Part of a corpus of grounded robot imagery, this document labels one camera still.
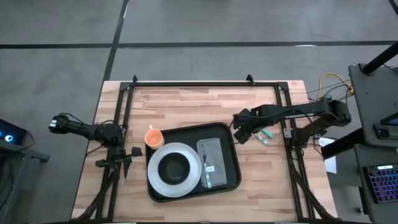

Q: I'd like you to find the black aluminium table frame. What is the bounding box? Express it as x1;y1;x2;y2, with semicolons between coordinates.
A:
70;74;337;224

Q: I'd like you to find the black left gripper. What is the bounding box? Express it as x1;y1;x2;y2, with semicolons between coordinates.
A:
95;146;144;180

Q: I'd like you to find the black box with blue light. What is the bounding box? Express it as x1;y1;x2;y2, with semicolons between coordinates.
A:
0;118;50;163

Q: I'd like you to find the grey cart top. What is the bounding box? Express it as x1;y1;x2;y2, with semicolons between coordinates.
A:
348;63;398;147

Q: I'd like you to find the white round plate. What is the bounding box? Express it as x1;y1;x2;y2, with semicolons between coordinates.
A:
147;142;203;198

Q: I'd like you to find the black pole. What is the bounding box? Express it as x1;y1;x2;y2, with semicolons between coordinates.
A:
361;41;398;76

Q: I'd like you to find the black plastic serving tray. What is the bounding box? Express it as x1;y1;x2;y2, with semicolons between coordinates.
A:
144;121;243;203

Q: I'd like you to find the white paper sheet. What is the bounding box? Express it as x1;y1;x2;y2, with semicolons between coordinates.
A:
318;136;338;175

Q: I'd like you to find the black cart leg bar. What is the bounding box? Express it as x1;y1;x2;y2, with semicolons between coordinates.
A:
320;127;366;161

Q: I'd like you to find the backlit keyboard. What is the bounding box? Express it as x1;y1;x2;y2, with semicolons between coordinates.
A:
363;164;398;205

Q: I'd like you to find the grey cloth napkin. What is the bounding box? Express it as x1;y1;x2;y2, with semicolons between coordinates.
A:
196;137;228;189

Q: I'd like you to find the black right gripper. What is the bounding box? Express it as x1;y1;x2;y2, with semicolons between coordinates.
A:
232;106;271;145

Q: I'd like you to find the yellow cable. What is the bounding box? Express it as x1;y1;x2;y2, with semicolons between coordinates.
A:
317;72;354;101

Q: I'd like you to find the black round bowl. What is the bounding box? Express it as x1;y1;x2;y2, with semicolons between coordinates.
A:
157;152;192;185

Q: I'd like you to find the orange mug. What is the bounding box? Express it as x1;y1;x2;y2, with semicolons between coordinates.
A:
144;124;165;151

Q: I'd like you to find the black handheld device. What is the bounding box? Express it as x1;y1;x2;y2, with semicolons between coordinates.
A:
373;112;398;140

